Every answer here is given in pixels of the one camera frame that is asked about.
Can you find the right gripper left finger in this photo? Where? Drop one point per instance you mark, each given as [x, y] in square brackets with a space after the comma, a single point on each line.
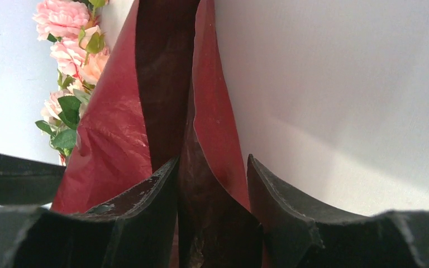
[133, 229]

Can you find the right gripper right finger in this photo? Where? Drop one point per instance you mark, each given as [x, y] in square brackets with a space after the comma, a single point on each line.
[302, 231]

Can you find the red wrapping paper sheet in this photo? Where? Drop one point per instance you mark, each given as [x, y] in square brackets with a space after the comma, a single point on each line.
[161, 96]

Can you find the pink fake flower stem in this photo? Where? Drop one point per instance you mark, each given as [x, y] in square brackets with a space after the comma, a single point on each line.
[78, 43]
[61, 115]

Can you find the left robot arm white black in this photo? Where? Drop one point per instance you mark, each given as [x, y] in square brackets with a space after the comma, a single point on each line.
[28, 182]

